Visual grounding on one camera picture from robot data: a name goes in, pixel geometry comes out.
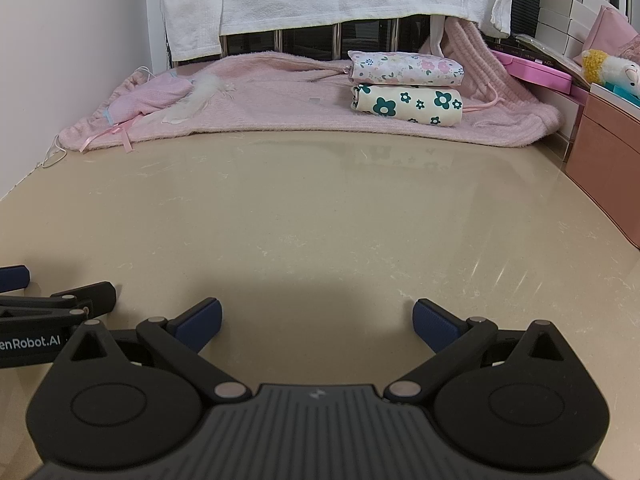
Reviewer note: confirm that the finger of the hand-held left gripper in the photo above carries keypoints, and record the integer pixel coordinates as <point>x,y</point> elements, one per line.
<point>14,278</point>
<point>97,299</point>

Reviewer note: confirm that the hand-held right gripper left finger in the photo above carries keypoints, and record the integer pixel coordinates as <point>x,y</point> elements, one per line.
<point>200,321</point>

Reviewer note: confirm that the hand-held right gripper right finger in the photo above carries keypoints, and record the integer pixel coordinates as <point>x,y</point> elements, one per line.
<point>435,323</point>

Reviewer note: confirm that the pink floral garment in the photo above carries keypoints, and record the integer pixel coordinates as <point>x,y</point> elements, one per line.
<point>405,67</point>

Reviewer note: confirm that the small pink knitted garment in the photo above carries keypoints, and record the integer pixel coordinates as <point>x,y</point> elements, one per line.
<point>145,97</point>

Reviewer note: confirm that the green patterned small pillow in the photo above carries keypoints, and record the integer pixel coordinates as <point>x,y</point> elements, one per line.
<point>400,105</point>

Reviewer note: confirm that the white fluffy feather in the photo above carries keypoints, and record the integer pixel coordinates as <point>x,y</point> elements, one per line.
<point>197,97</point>

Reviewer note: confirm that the brown cardboard box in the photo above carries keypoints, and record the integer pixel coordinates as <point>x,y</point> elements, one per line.
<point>605,170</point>

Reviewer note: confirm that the pink fuzzy blanket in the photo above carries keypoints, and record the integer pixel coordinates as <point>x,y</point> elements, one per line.
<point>280,95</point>

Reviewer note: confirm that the pink flat case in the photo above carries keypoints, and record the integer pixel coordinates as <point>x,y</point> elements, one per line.
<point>535,72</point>

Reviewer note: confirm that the teal box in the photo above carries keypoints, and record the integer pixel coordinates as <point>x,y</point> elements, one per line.
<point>627,94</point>

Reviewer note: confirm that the yellow and white plush toy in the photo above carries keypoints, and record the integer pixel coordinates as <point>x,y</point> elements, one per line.
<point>617,70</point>

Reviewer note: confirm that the stack of white boxes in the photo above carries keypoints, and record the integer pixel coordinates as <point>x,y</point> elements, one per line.
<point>565,15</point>

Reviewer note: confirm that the pink pillow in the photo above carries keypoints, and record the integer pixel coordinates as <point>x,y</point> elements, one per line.
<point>607,30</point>

